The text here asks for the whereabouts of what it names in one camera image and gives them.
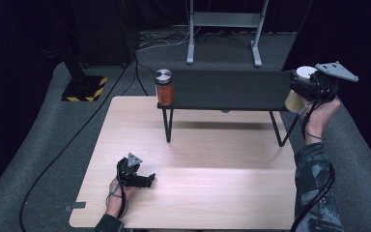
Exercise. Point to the red spice jar silver lid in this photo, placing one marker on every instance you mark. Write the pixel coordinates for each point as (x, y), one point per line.
(165, 87)

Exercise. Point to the grey metal stand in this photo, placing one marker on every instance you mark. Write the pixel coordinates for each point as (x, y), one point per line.
(225, 20)

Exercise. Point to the grey tape strip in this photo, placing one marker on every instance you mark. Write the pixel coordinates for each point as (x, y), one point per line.
(75, 206)

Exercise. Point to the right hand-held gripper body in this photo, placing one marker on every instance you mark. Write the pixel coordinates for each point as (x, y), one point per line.
(325, 80)

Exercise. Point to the person's right hand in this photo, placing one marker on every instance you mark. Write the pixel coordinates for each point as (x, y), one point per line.
(322, 117)

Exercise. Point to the black yellow striped stand base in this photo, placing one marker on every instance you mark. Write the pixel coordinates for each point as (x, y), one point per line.
(85, 88)

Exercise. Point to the black low shelf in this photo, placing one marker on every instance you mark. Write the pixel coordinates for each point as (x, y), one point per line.
(228, 90)

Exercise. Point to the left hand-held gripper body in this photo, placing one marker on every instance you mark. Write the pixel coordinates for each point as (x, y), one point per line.
(129, 172)

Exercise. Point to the yellow spice jar white lid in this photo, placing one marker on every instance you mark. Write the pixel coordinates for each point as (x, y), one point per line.
(294, 101)

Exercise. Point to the person's left hand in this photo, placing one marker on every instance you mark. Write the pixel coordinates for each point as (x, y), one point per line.
(122, 193)

